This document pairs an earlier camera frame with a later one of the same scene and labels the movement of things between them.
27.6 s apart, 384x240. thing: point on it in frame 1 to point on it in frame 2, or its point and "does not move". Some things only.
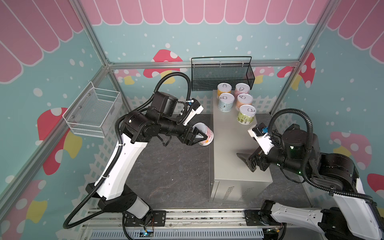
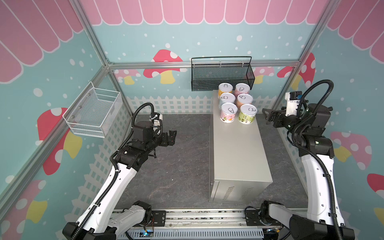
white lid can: (226, 102) does not move
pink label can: (240, 88) does not move
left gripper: (190, 140) to (166, 143)
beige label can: (207, 131) to (228, 112)
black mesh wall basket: (207, 73) does not move
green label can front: (246, 115) does not move
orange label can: (243, 99) does not move
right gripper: (256, 159) to (274, 117)
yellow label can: (222, 88) does not move
